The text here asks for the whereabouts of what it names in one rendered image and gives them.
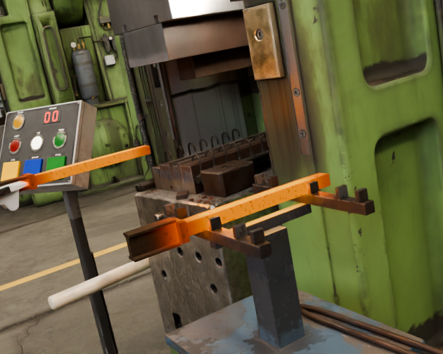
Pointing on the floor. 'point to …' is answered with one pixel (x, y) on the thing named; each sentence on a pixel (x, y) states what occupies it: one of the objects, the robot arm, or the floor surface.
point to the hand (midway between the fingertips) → (20, 181)
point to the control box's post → (88, 269)
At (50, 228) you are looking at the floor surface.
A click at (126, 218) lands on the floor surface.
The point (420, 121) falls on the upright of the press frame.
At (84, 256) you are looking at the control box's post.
